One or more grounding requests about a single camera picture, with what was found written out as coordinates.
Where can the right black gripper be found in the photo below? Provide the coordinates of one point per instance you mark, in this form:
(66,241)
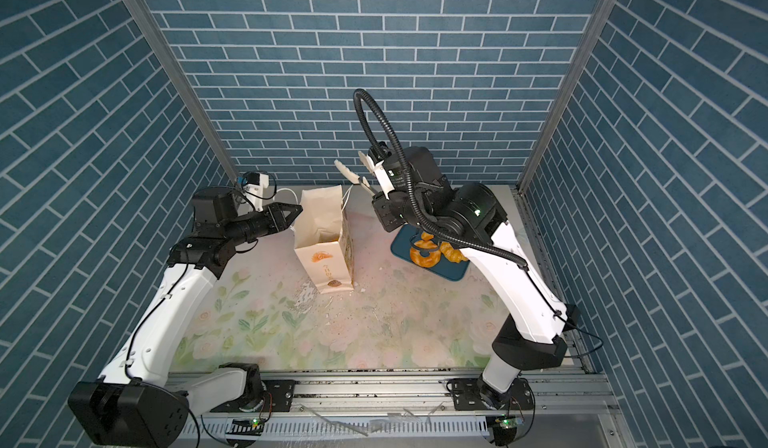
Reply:
(388,217)

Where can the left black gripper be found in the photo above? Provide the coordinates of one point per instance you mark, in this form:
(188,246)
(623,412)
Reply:
(274,218)

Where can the white printed paper bag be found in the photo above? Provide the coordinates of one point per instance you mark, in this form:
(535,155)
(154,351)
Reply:
(322,238)

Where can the silver metal tongs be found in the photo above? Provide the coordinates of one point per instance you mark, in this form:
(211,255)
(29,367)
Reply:
(358,179)

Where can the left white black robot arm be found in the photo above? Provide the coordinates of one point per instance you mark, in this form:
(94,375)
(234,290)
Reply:
(129,404)

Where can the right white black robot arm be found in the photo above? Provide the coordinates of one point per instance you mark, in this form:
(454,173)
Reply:
(473,221)

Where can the dark blue tray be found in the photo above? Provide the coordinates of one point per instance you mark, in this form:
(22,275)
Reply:
(401,249)

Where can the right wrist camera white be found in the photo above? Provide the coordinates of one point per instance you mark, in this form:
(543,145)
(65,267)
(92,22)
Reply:
(375,164)

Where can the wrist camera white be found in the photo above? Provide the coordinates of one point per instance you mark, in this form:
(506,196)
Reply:
(254,187)
(375,164)

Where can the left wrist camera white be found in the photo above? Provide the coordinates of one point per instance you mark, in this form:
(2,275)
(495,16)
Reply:
(254,187)

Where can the ring donut bread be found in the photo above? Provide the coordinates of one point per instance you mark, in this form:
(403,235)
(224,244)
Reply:
(425,253)

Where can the right aluminium corner post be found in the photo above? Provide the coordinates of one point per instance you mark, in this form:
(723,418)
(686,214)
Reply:
(591,35)

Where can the aluminium corner post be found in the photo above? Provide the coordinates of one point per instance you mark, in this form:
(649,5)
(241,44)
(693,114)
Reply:
(154,36)
(591,35)

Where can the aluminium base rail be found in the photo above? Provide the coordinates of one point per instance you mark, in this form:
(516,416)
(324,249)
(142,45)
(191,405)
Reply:
(565,408)

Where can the left aluminium corner post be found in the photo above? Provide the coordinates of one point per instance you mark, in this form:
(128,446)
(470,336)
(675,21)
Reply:
(154,36)

